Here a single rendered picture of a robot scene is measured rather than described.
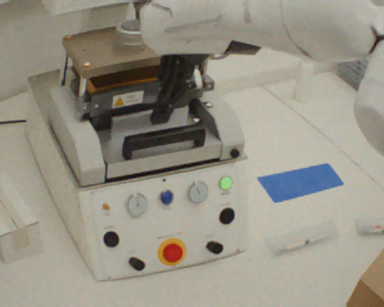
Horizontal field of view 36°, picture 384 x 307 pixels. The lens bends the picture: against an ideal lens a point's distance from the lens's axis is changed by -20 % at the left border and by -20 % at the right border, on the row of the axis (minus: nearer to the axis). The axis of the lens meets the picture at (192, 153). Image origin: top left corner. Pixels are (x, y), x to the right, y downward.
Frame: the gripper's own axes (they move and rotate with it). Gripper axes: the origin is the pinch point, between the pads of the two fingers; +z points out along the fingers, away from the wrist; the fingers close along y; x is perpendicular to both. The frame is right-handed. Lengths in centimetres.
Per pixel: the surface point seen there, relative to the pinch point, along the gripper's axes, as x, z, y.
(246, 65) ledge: 52, 41, -41
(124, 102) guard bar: -4.8, 3.5, -5.2
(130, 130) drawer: -4.0, 7.2, -1.6
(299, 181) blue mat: 41, 29, 4
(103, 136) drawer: -8.9, 8.6, -2.3
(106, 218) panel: -12.3, 14.0, 11.4
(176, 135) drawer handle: 1.6, 2.7, 4.2
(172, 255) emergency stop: -0.5, 20.0, 18.6
